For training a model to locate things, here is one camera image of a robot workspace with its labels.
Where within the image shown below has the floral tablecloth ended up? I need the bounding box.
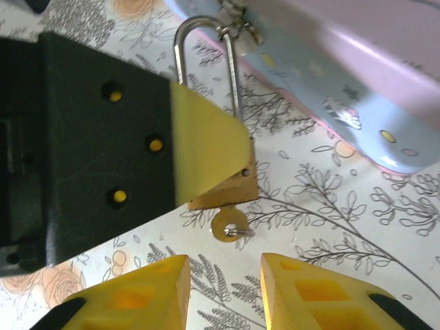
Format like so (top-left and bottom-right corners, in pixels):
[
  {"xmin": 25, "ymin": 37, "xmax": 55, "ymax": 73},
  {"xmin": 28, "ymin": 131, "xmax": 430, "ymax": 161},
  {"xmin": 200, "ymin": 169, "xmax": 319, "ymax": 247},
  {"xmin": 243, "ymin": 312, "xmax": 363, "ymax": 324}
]
[{"xmin": 0, "ymin": 0, "xmax": 440, "ymax": 330}]

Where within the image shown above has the brass padlock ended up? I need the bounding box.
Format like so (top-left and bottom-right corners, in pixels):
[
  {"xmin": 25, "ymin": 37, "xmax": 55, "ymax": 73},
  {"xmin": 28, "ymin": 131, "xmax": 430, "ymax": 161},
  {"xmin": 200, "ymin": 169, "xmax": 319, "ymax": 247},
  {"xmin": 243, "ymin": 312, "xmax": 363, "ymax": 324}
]
[{"xmin": 173, "ymin": 14, "xmax": 260, "ymax": 212}]

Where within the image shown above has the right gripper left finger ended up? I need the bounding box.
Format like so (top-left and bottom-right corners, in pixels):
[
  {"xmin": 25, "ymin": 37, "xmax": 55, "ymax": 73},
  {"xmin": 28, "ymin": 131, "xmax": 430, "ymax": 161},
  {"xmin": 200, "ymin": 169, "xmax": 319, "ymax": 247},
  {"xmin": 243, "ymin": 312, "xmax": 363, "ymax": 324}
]
[{"xmin": 28, "ymin": 254, "xmax": 192, "ymax": 330}]

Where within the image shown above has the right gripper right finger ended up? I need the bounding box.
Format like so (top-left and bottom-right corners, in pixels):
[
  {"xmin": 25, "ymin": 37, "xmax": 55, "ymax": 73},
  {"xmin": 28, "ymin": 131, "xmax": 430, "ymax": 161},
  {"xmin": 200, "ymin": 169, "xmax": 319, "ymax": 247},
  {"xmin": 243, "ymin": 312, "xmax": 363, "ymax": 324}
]
[{"xmin": 258, "ymin": 252, "xmax": 437, "ymax": 330}]

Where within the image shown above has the pastel cartoon tin box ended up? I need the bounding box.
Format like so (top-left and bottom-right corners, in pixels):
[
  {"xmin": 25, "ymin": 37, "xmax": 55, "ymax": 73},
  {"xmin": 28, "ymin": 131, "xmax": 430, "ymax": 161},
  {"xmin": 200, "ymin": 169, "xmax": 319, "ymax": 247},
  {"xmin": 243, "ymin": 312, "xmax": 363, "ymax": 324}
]
[{"xmin": 164, "ymin": 0, "xmax": 440, "ymax": 177}]

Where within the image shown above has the small brass key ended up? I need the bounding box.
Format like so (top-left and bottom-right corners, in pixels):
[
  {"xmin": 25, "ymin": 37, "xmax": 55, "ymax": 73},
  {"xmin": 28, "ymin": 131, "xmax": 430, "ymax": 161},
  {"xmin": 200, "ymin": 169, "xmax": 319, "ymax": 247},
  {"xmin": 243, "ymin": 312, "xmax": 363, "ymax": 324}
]
[{"xmin": 210, "ymin": 203, "xmax": 256, "ymax": 243}]

